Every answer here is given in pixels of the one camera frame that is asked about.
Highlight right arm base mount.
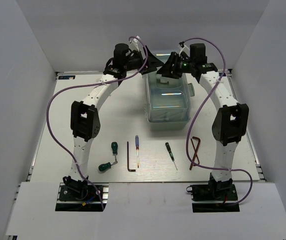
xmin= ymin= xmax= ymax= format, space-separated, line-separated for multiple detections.
xmin=186 ymin=175 xmax=240 ymax=213

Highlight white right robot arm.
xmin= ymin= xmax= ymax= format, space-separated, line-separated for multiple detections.
xmin=157 ymin=41 xmax=249 ymax=202

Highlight green stubby screwdriver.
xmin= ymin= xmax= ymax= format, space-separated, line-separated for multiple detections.
xmin=98 ymin=160 xmax=118 ymax=173
xmin=111 ymin=141 xmax=118 ymax=161

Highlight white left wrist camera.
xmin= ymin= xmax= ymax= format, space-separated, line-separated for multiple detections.
xmin=129 ymin=36 xmax=141 ymax=52

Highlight green transparent plastic toolbox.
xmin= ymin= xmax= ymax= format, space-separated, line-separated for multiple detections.
xmin=143 ymin=54 xmax=195 ymax=132

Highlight blue handled screwdriver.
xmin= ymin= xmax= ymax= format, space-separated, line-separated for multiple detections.
xmin=135 ymin=135 xmax=139 ymax=168

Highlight red hex key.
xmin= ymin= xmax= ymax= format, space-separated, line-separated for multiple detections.
xmin=189 ymin=136 xmax=201 ymax=171
xmin=190 ymin=138 xmax=200 ymax=168

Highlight black green precision screwdriver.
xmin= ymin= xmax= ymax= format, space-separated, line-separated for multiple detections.
xmin=165 ymin=142 xmax=178 ymax=170

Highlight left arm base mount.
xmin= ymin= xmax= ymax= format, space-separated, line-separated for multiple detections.
xmin=55 ymin=176 xmax=109 ymax=212

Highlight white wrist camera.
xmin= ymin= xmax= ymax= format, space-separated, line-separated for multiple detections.
xmin=129 ymin=36 xmax=141 ymax=52
xmin=178 ymin=41 xmax=190 ymax=59

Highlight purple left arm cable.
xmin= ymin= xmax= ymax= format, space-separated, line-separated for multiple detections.
xmin=46 ymin=36 xmax=150 ymax=211

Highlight dark L-shaped hex key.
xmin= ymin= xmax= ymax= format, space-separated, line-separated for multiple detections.
xmin=126 ymin=141 xmax=136 ymax=173

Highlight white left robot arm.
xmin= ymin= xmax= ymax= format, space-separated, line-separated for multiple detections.
xmin=63 ymin=43 xmax=164 ymax=200

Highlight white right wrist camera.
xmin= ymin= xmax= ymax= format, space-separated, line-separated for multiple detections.
xmin=178 ymin=41 xmax=190 ymax=59

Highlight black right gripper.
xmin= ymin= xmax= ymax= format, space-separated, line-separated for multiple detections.
xmin=156 ymin=51 xmax=194 ymax=80

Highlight left blue table label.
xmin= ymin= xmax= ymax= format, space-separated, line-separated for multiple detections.
xmin=58 ymin=75 xmax=76 ymax=80

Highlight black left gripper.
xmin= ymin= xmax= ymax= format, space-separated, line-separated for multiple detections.
xmin=124 ymin=45 xmax=164 ymax=75

